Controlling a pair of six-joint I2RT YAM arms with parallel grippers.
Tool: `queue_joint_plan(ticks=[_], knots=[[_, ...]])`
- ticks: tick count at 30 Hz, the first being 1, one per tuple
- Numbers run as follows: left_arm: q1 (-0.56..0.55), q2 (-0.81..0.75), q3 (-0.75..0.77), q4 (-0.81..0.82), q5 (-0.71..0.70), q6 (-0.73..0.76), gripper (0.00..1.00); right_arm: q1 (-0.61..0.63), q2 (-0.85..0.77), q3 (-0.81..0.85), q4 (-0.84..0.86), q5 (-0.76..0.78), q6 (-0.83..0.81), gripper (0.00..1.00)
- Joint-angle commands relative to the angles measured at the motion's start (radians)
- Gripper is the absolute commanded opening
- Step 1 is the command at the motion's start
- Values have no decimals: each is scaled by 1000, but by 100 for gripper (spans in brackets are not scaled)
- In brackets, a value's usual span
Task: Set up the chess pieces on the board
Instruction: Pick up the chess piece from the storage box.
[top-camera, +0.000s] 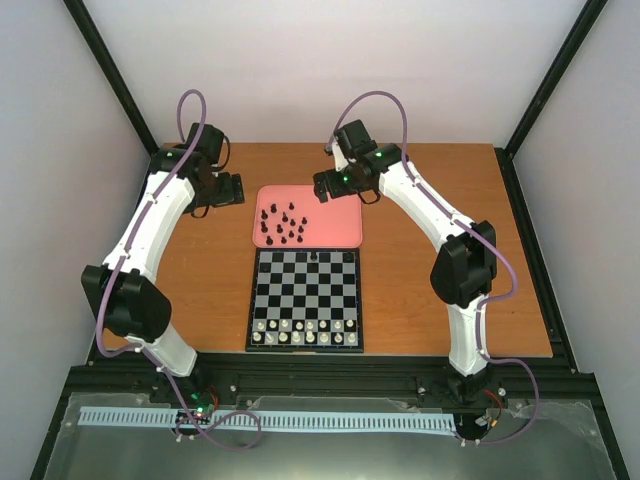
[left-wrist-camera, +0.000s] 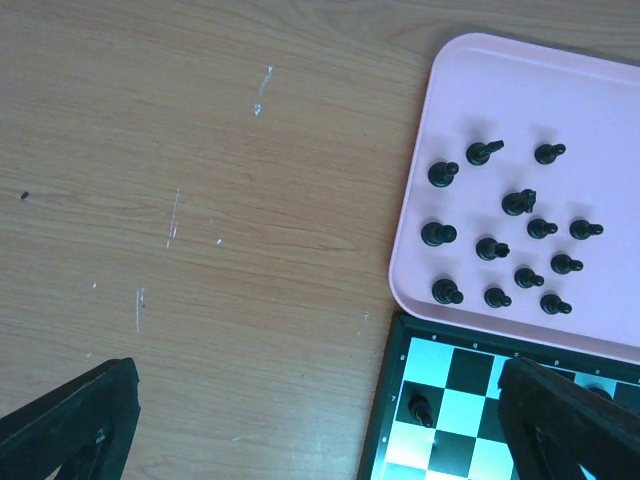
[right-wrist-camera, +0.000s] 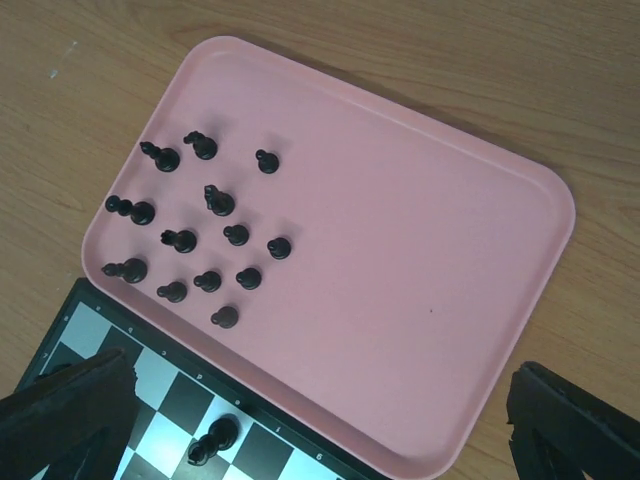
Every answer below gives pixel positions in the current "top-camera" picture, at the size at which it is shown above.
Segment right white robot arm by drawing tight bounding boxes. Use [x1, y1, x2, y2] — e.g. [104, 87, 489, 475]
[313, 120, 497, 405]

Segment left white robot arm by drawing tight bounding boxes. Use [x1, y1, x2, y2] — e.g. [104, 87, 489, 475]
[81, 123, 245, 403]

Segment pink tray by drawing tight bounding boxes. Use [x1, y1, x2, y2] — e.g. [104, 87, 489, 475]
[252, 185, 363, 248]

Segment black and grey chessboard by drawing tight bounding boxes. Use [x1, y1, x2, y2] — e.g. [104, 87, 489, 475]
[245, 248, 364, 354]

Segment left black frame post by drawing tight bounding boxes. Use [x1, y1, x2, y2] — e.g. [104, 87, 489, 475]
[63, 0, 159, 155]

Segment black aluminium frame base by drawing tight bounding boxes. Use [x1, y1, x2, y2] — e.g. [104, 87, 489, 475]
[32, 143, 628, 479]

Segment light blue cable duct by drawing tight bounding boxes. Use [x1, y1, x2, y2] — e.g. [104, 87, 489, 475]
[77, 406, 456, 436]

